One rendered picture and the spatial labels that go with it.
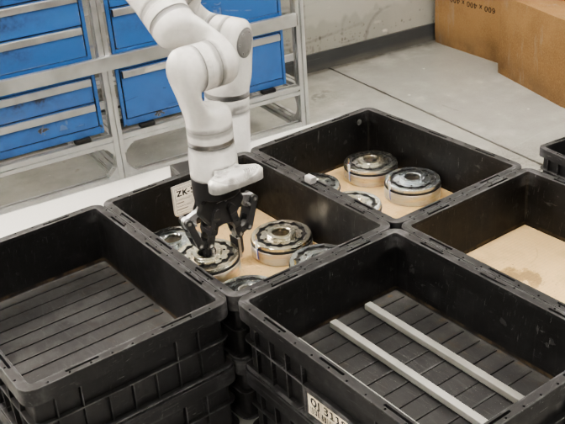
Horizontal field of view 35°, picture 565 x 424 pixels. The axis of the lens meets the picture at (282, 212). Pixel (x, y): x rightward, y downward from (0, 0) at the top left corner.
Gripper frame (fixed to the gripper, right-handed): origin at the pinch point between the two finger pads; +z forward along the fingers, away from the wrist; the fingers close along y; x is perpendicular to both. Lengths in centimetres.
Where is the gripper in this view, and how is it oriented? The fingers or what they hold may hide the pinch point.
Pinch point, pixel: (224, 251)
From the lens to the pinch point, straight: 145.1
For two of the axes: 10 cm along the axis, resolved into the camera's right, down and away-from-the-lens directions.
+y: -8.0, 3.3, -5.0
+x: 5.9, 3.4, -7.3
